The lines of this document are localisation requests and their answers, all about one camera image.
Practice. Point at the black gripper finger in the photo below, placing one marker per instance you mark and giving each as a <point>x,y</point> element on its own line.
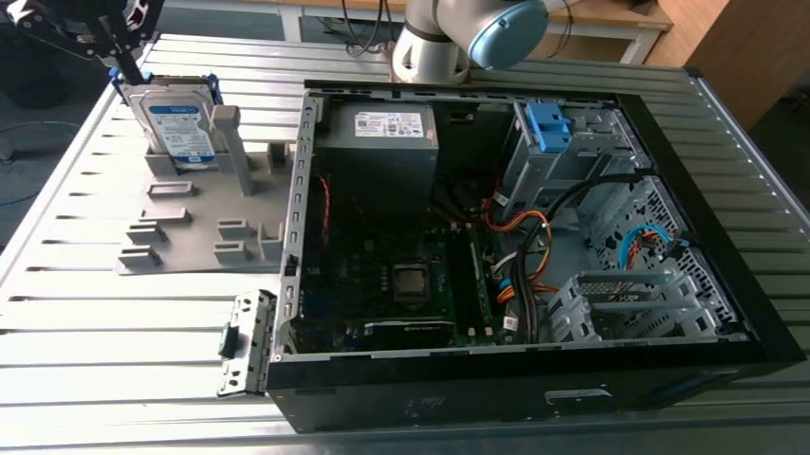
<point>129,59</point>
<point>62,35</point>

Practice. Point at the hard disk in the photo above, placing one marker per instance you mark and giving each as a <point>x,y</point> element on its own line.
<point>177,128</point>

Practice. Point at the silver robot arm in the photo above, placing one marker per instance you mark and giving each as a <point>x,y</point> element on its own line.
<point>429,57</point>

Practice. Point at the silver disk bay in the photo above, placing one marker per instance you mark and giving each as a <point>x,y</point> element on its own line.
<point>632,308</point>

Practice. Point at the black office chair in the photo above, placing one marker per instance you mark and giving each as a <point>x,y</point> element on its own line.
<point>37,90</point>

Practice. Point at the grey parts rack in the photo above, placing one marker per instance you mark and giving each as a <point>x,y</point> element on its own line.
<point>202,223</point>

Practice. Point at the grey power supply unit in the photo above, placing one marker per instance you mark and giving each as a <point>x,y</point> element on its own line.
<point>379,180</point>

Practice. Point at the green motherboard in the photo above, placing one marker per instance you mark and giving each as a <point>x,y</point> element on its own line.
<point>353,284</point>

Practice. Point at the CPU socket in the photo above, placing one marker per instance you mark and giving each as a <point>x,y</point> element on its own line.
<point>411,284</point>

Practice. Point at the blue plastic drive latch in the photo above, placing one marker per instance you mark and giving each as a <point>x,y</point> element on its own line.
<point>544,128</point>

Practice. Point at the green RAM stick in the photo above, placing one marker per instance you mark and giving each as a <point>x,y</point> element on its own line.
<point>475,265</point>

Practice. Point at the silver optical drive cage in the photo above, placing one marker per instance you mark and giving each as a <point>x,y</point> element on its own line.
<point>549,175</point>

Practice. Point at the black graphics card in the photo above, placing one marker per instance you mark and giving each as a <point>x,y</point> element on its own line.
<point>411,332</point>

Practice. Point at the black PC case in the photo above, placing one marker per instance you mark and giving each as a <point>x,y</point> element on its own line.
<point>443,393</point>

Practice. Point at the wooden cabinet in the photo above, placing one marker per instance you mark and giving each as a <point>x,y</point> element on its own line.
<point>715,57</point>

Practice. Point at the hinged metal slot bracket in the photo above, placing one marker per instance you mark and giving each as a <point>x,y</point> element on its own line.
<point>252,332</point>

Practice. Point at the wooden desk white frame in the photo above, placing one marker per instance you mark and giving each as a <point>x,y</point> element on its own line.
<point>600,16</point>

